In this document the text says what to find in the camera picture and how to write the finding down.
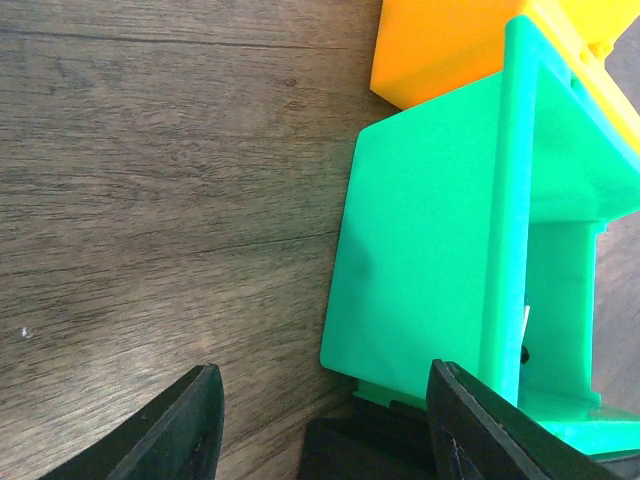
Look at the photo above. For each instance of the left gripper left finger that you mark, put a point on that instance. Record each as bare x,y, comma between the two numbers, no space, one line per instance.
177,435

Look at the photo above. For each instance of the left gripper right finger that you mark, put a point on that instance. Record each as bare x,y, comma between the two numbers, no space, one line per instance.
476,434

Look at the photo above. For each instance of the orange candy bin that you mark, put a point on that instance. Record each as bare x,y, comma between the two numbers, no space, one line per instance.
427,48

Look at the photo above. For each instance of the black candy bin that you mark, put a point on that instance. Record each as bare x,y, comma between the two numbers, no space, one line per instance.
392,443

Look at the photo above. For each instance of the green candy bin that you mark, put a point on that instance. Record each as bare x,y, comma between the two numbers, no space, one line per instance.
469,235

